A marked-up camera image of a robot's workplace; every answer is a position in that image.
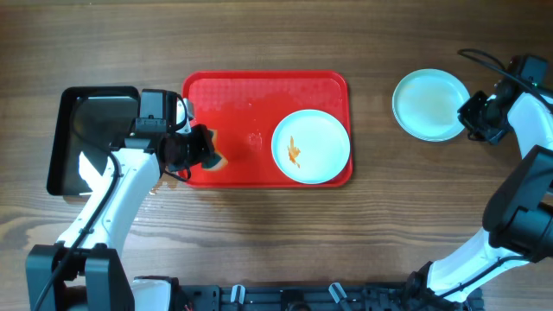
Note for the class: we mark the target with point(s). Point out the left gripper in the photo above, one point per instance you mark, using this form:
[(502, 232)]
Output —
[(204, 145)]

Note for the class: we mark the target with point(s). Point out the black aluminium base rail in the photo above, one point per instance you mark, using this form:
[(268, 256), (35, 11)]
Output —
[(384, 296)]

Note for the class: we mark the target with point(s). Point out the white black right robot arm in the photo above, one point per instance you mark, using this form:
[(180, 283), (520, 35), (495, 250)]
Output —
[(517, 223)]

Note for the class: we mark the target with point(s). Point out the light blue plate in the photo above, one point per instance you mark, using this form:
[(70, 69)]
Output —
[(430, 126), (429, 89), (310, 147)]

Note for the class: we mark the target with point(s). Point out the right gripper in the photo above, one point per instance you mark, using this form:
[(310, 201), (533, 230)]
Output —
[(466, 117)]

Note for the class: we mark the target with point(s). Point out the black plastic tray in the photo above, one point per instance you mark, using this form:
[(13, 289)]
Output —
[(90, 118)]

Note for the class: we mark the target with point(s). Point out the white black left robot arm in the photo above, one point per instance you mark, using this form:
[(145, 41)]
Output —
[(82, 270)]

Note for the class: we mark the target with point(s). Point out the red plastic tray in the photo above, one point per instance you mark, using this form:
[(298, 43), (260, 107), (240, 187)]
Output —
[(243, 108)]

